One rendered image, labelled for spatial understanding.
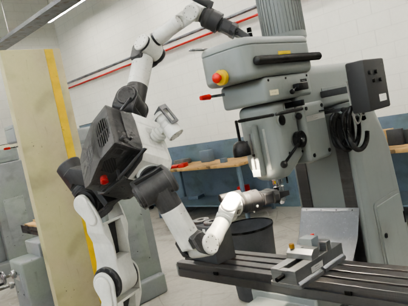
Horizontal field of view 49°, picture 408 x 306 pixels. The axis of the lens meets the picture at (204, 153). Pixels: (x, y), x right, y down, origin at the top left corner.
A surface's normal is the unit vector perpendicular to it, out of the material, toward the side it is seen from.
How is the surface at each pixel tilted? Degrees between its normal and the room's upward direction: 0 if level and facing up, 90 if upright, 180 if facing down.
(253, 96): 90
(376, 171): 88
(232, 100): 90
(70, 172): 90
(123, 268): 81
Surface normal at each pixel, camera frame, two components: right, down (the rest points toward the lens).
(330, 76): 0.70, -0.08
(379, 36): -0.69, 0.19
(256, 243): 0.23, 0.09
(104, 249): -0.47, 0.16
